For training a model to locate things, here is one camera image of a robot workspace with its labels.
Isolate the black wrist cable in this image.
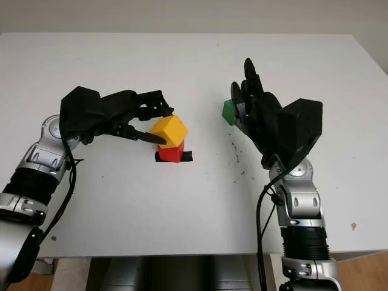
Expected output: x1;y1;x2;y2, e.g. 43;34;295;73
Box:
256;169;289;291
38;133;85;243

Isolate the red wooden block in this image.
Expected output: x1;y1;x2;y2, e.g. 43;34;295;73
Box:
156;141;186;164

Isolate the black tape strip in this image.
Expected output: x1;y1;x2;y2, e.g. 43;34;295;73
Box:
155;150;194;164

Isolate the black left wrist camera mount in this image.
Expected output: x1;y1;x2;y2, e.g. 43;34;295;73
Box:
59;86;104;143

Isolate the dark grey robot torso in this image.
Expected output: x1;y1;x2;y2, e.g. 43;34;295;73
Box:
85;256;258;291

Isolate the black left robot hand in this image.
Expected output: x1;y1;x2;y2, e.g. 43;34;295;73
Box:
77;89;176;146

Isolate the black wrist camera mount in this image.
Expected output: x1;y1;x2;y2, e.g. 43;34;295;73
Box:
59;86;104;143
278;98;324;169

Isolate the grey table frame bar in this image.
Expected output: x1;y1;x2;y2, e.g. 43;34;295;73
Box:
35;257;57;275

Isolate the green wooden block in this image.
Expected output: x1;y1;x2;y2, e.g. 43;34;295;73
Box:
222;99;237;127

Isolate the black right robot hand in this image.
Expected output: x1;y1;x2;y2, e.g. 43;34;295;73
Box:
230;57;289;170

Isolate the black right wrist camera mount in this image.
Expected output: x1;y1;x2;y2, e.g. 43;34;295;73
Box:
278;98;324;169

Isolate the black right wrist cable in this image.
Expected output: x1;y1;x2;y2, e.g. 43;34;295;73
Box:
256;169;289;291

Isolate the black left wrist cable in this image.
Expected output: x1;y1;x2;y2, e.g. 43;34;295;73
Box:
38;133;85;243

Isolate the yellow wooden block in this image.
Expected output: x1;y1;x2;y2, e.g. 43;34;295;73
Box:
149;115;189;149

